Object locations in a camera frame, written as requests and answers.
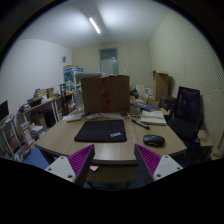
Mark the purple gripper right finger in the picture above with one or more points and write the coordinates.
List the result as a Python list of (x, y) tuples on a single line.
[(153, 166)]

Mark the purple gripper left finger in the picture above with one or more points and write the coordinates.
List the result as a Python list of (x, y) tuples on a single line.
[(75, 167)]

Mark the black computer mouse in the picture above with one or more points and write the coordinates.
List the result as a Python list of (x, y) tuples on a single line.
[(153, 140)]

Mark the black mouse pad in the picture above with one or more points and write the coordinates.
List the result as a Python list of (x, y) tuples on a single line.
[(102, 131)]

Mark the pink sticky note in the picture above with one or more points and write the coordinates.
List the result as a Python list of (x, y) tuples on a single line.
[(93, 168)]

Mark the black marker pen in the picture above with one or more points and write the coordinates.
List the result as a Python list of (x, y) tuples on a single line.
[(141, 124)]

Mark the open white notebook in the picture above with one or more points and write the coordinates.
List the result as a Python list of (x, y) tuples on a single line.
[(154, 117)]

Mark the white paper sheets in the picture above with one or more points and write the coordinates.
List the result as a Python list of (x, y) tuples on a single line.
[(72, 117)]

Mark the wooden side shelf desk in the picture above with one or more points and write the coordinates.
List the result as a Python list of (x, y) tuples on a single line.
[(47, 113)]

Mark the black office chair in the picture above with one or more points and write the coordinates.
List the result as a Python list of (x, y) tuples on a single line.
[(187, 114)]

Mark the large brown cardboard box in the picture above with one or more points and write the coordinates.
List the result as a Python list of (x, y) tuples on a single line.
[(107, 94)]

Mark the blue white storage box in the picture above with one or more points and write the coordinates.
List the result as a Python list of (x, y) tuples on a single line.
[(72, 76)]

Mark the tall cardboard box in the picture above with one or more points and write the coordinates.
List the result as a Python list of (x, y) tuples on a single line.
[(160, 84)]

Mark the black monitor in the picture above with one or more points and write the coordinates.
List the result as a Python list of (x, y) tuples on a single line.
[(4, 111)]

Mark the door with window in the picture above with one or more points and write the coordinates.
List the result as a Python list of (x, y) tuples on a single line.
[(109, 61)]

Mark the ceiling fluorescent light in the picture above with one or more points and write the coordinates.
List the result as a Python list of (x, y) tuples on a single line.
[(94, 25)]

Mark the round wall clock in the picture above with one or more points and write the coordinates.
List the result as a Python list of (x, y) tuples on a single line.
[(64, 59)]

